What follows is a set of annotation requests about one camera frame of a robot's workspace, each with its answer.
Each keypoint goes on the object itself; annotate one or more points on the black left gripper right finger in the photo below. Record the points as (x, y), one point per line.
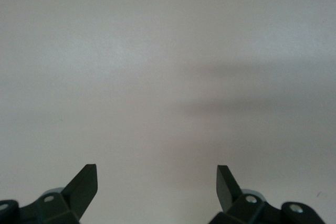
(228, 195)

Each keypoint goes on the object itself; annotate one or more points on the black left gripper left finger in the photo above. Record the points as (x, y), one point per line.
(78, 192)

